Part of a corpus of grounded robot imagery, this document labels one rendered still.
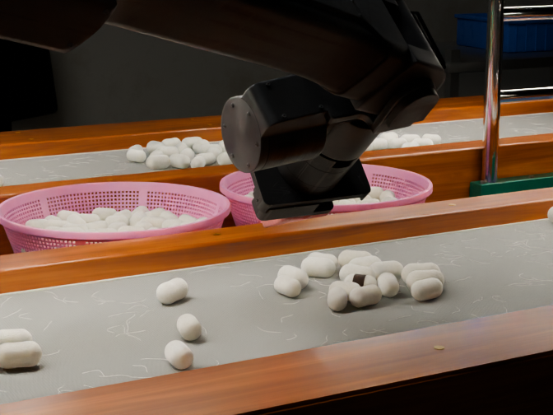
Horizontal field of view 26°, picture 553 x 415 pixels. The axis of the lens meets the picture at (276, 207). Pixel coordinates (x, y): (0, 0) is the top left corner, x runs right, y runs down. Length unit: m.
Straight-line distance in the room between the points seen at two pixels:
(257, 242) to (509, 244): 0.29
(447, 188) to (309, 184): 0.83
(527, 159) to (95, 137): 0.67
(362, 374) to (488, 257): 0.44
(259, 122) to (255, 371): 0.18
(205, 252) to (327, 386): 0.41
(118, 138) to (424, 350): 1.06
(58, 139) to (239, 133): 1.01
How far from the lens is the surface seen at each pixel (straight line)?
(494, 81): 1.77
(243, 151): 0.88
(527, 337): 0.96
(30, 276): 1.17
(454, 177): 1.78
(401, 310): 1.10
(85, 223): 1.44
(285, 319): 1.07
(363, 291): 1.09
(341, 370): 0.88
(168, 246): 1.22
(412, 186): 1.56
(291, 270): 1.15
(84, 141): 1.89
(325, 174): 0.95
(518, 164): 1.85
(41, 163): 1.82
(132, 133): 1.91
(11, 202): 1.43
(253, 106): 0.85
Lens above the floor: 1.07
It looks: 13 degrees down
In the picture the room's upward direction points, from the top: straight up
